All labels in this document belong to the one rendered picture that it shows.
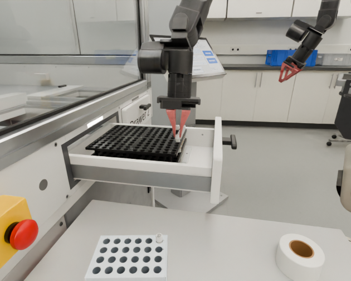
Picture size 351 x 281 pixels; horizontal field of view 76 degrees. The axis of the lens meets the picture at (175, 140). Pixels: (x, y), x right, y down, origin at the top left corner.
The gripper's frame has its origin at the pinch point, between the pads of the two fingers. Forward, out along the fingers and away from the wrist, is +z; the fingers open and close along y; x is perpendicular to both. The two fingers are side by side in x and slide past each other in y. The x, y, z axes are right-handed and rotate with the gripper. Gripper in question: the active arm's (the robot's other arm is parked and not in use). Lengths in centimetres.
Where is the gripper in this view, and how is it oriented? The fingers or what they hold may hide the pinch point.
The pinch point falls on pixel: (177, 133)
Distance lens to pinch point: 56.7
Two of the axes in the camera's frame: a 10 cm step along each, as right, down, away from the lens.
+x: -0.4, 2.6, -9.6
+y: -10.0, -0.5, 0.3
